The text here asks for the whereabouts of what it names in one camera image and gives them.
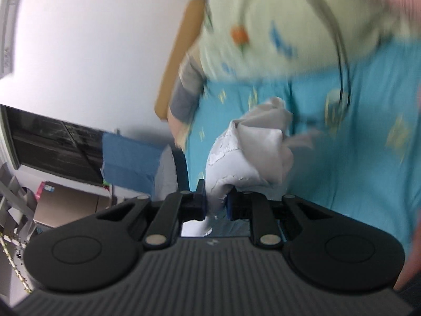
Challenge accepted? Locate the white shirt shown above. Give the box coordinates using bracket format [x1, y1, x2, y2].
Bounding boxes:
[204, 97, 323, 236]

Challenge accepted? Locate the brown refrigerator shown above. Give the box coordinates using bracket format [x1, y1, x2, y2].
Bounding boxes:
[33, 181, 114, 229]

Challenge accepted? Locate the blue covered chair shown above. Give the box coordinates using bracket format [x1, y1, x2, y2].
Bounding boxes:
[100, 132, 189, 201]

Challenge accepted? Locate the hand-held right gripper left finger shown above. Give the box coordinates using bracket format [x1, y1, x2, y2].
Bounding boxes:
[95, 180, 207, 249]

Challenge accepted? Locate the green fleece blanket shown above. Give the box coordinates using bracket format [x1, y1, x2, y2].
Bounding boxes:
[197, 0, 415, 84]

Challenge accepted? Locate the bed with teal patterned sheet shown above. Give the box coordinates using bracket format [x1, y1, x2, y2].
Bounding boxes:
[179, 36, 421, 254]

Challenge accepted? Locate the white slatted wall shelf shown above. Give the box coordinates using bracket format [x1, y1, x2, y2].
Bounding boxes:
[0, 163, 38, 234]

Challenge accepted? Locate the mustard headboard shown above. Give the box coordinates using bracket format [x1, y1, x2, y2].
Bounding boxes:
[154, 0, 208, 121]

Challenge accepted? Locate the black cable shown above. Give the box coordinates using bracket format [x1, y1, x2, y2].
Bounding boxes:
[296, 0, 352, 112]

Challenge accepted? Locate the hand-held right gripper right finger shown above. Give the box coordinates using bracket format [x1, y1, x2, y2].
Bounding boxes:
[227, 187, 333, 249]

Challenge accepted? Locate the decorative flower branch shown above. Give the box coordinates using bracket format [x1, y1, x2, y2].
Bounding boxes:
[0, 229, 33, 295]

